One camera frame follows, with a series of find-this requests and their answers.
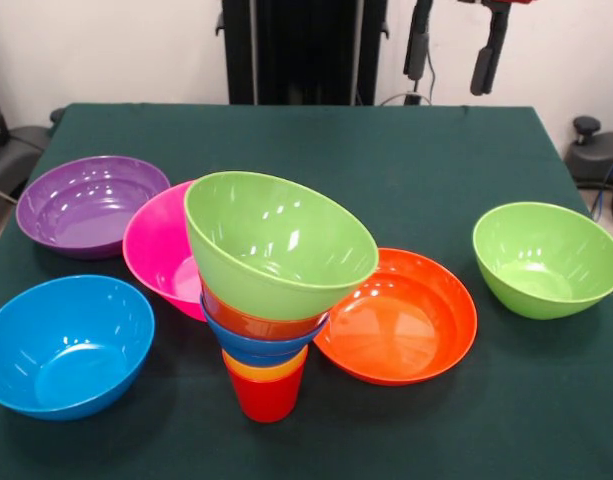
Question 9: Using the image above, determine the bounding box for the small dark blue bowl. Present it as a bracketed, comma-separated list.
[199, 294, 331, 369]

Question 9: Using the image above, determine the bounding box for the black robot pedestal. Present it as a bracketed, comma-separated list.
[215, 0, 390, 106]

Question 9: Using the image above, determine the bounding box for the dark green tablecloth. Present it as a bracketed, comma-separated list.
[0, 102, 613, 480]

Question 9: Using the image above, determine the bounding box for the green plastic bowl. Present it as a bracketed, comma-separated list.
[183, 170, 380, 321]
[472, 201, 613, 320]

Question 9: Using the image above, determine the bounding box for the pink plastic bowl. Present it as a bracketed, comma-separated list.
[122, 179, 208, 322]

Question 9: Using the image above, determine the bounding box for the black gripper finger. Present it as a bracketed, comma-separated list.
[469, 0, 512, 97]
[403, 0, 434, 81]

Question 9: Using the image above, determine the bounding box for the purple plastic bowl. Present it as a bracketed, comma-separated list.
[15, 155, 173, 261]

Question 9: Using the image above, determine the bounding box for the light blue plastic bowl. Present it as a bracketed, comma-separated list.
[0, 274, 156, 422]

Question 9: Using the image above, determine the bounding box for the red plastic cup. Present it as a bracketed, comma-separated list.
[226, 363, 306, 424]

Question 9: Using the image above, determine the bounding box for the large orange-red plastic bowl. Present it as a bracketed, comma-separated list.
[313, 247, 479, 386]

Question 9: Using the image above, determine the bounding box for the small ribbed orange-red bowl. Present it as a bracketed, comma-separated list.
[199, 272, 332, 341]

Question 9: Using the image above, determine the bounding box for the dark grey chair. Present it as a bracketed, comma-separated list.
[0, 124, 52, 201]
[565, 115, 613, 224]

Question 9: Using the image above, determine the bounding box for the orange plastic cup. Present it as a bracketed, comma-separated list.
[221, 344, 310, 377]
[224, 360, 307, 384]

